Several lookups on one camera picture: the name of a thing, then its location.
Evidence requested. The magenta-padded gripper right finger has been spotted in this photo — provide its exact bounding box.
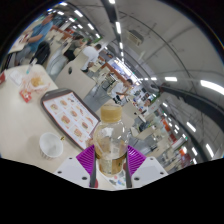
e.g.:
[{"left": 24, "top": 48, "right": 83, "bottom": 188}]
[{"left": 125, "top": 144, "right": 169, "bottom": 189}]

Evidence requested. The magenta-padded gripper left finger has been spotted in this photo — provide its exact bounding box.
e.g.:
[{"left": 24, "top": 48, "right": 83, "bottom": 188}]
[{"left": 54, "top": 144, "right": 98, "bottom": 189}]

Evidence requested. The clear bottle with yellow drink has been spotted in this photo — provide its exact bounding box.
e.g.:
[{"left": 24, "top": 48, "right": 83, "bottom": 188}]
[{"left": 92, "top": 103, "right": 131, "bottom": 177}]

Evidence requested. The colourful sticker sheet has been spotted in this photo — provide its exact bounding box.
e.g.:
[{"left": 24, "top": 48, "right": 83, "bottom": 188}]
[{"left": 108, "top": 169, "right": 128, "bottom": 188}]

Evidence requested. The white striped paper cup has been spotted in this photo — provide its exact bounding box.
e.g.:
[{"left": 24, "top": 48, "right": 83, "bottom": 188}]
[{"left": 38, "top": 131, "right": 65, "bottom": 160}]

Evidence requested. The brown tray with paper liner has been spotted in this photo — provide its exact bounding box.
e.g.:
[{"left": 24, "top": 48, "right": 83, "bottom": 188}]
[{"left": 40, "top": 87, "right": 101, "bottom": 151}]

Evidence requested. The beige chair with oval hole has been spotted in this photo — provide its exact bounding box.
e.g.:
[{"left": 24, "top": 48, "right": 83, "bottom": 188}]
[{"left": 54, "top": 61, "right": 96, "bottom": 100}]

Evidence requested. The red ketchup packet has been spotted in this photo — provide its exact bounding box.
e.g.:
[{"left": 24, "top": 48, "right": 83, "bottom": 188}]
[{"left": 19, "top": 89, "right": 33, "bottom": 103}]

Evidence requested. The clear bag with fries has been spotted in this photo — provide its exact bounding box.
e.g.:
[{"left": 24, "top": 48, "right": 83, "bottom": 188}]
[{"left": 20, "top": 71, "right": 51, "bottom": 96}]

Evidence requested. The group of ceiling lights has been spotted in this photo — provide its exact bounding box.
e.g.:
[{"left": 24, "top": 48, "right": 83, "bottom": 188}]
[{"left": 46, "top": 0, "right": 224, "bottom": 164}]

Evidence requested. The white paper receipt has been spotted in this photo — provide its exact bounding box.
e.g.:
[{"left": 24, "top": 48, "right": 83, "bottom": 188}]
[{"left": 9, "top": 68, "right": 24, "bottom": 86}]

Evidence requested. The small blue bottle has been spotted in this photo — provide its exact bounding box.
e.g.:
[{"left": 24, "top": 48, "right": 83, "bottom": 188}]
[{"left": 25, "top": 58, "right": 38, "bottom": 75}]

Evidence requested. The black backpack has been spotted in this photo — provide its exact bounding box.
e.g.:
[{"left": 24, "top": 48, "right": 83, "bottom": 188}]
[{"left": 29, "top": 40, "right": 51, "bottom": 66}]

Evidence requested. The ceiling air conditioner unit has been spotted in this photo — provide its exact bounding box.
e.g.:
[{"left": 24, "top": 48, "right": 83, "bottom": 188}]
[{"left": 126, "top": 29, "right": 145, "bottom": 48}]

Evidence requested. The beige neighbouring table with papers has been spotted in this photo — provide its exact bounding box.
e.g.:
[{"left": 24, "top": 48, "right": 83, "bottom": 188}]
[{"left": 8, "top": 31, "right": 34, "bottom": 54}]

